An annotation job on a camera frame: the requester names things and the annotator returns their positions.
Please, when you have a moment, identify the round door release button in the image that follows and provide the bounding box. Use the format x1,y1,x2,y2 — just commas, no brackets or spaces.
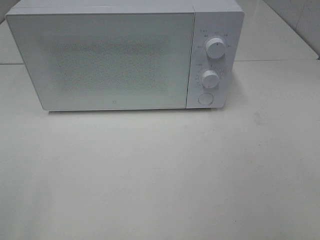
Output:
198,93,214,106

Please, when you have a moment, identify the white timer knob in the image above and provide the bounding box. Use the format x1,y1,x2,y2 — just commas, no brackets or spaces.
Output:
201,70,220,89

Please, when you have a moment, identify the white microwave door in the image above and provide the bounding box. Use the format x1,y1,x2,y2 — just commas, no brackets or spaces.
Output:
7,13,194,111

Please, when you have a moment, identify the upper white power knob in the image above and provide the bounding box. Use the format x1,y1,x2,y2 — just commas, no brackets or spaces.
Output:
205,36,226,59

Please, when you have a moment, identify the white microwave oven body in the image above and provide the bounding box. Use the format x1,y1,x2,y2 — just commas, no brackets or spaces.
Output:
5,0,245,110

